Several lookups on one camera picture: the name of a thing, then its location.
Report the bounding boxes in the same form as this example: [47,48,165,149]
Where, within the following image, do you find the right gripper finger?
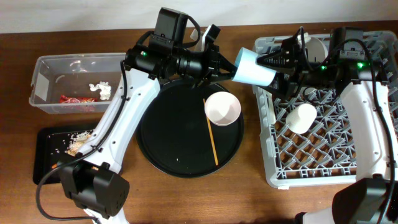
[267,73,295,99]
[256,49,292,75]

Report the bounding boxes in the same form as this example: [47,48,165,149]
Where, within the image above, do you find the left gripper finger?
[198,73,235,87]
[214,52,236,73]

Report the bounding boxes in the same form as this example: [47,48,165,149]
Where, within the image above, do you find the grey plate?
[304,37,328,62]

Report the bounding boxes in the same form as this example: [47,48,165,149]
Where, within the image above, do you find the blue plastic cup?
[232,47,276,86]

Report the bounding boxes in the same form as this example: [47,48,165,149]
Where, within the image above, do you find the small white bowl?
[204,91,241,126]

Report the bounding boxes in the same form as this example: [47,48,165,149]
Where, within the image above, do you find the white paper cup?
[286,103,317,134]

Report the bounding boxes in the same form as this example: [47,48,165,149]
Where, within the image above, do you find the white tissue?
[89,82,111,101]

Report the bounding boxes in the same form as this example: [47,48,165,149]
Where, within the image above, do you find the pile of white rice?
[54,131,91,156]

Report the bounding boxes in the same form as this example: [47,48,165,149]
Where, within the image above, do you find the red snack wrapper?
[59,95,97,103]

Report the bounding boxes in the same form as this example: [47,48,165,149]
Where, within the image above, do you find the pile of peanut shells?
[67,141,86,156]

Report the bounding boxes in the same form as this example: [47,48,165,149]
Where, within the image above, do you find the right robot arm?
[256,27,397,223]

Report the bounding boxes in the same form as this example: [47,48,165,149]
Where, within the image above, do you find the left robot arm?
[57,7,236,223]

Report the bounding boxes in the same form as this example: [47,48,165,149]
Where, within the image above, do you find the grey dishwasher rack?
[252,30,397,189]

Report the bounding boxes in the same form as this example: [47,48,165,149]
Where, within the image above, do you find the wooden chopstick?
[206,115,219,166]

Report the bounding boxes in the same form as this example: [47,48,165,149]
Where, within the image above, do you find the round black serving tray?
[135,79,244,178]

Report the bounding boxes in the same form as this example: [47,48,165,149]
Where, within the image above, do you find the clear plastic bin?
[29,53,125,114]

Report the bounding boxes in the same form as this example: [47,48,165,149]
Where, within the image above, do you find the black rectangular tray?
[32,123,97,185]

